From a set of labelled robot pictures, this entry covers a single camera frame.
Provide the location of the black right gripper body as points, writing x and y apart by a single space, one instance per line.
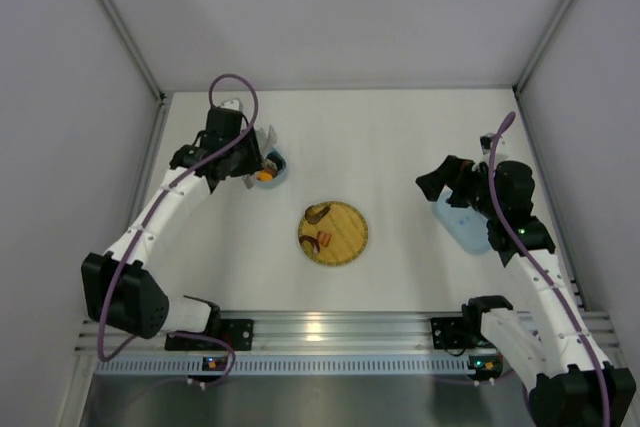
455 179

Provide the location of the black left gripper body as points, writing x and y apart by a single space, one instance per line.
252 159

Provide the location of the metal tongs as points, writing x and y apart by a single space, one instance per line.
266 139

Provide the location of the orange fish-shaped food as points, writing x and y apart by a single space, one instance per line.
264 176

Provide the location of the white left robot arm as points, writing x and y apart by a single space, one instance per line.
123 287

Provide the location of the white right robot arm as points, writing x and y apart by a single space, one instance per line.
568 379

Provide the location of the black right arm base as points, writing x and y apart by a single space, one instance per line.
453 334

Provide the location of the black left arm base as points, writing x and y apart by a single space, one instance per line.
236 333

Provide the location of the light blue lunch box lid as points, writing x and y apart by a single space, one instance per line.
466 226

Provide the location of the light blue lunch box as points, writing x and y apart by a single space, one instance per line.
274 171

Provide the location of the round bamboo plate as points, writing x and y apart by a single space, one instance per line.
349 230

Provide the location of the red bacon strip food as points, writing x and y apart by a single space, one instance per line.
324 238

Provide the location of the dark grilled fish food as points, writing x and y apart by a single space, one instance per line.
313 215

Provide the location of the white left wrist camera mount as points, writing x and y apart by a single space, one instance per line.
234 104

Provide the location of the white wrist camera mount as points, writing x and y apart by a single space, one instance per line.
487 142
234 104

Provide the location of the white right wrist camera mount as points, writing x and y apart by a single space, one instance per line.
487 142

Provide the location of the slotted grey cable duct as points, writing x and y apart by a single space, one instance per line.
290 365

